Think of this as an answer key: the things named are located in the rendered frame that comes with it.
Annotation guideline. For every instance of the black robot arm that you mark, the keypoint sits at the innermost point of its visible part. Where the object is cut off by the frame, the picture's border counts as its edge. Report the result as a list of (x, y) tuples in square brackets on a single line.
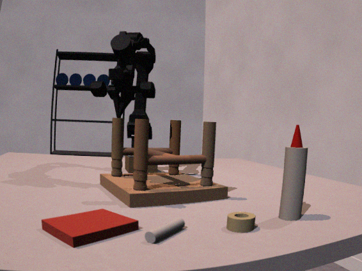
[(124, 46)]

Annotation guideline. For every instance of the brown wooden stool seat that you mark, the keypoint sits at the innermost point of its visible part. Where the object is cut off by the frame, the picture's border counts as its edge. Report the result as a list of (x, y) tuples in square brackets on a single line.
[(163, 189)]

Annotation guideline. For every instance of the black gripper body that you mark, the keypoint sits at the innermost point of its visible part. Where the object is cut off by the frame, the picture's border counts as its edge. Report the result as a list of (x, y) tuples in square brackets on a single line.
[(99, 89)]

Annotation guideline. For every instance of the tan short hollow cylinder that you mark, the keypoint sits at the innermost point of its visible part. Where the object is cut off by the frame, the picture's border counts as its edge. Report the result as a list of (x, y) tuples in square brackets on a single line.
[(240, 222)]

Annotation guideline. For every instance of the red flat block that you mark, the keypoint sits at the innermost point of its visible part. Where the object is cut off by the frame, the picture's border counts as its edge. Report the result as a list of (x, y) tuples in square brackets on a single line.
[(88, 227)]

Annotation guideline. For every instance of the brown wooden stool legs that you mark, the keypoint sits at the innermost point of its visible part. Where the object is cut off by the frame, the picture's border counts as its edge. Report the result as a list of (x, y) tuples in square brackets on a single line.
[(161, 156)]

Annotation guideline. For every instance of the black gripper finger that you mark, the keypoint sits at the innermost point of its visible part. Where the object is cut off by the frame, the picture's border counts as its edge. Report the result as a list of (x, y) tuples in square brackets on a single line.
[(116, 99), (127, 97)]

